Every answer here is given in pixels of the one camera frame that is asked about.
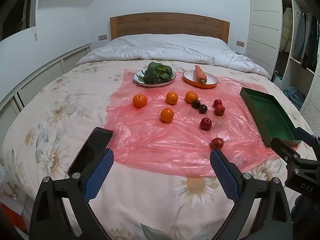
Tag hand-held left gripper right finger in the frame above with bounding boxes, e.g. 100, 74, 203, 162
209, 149, 293, 240

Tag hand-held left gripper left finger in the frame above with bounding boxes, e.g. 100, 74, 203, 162
29, 148, 115, 240

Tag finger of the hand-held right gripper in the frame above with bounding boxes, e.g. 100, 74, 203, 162
271, 137, 304, 164
294, 127, 320, 153

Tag green tray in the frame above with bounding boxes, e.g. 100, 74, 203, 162
240, 87, 302, 147

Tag orange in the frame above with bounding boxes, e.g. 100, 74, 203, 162
185, 91, 199, 104
133, 94, 147, 108
166, 91, 179, 105
160, 108, 175, 123

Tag white radiator grille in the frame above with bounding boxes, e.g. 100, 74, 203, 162
300, 100, 320, 135

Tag black smartphone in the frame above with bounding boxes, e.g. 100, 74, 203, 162
67, 127, 114, 179

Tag dark blue cloth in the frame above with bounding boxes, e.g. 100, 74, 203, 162
291, 194, 320, 240

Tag blue blanket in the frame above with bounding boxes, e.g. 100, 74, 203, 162
283, 86, 305, 109

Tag white bag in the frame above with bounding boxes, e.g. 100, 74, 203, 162
272, 70, 283, 87

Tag pink plastic sheet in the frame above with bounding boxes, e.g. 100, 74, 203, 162
104, 69, 285, 178

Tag white shelf unit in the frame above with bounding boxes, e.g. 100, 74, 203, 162
272, 0, 320, 113

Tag orange enamel dish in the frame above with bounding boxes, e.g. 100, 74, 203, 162
182, 70, 218, 89

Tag hanging dark clothes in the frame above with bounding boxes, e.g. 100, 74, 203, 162
292, 10, 320, 73

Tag orange box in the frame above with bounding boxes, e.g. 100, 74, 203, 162
0, 202, 28, 235

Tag carrot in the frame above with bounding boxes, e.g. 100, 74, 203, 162
194, 65, 207, 84

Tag white plate dark rim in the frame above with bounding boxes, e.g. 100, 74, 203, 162
133, 69, 177, 88

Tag beige padded jacket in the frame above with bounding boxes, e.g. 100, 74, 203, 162
280, 7, 293, 53

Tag white slatted panel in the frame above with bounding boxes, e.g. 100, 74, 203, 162
0, 44, 92, 130

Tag green leafy vegetable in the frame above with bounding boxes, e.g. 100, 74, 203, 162
139, 62, 173, 84

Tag white wardrobe door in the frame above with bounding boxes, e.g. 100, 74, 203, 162
246, 0, 283, 53

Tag white duvet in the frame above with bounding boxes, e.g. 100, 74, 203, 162
76, 34, 272, 80

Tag wooden headboard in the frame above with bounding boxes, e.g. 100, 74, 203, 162
110, 12, 230, 44

